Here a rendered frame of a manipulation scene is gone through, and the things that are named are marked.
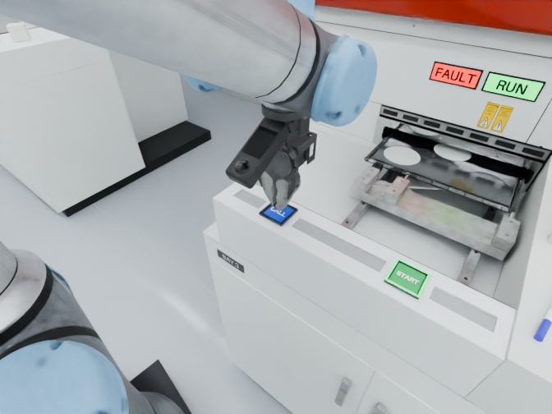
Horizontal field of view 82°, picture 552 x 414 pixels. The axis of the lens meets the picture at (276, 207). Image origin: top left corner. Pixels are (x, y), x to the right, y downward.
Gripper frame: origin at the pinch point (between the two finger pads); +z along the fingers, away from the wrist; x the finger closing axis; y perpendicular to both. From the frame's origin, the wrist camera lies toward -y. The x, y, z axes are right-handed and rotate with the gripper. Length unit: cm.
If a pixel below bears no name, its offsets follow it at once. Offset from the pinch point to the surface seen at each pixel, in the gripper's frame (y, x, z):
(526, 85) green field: 58, -29, -13
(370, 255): 2.1, -19.3, 2.5
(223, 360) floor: -3, 25, 98
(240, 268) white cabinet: -4.0, 7.7, 20.9
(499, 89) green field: 58, -24, -11
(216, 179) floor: 86, 121, 98
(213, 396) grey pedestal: -28.2, -8.9, 16.2
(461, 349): -3.9, -36.6, 5.0
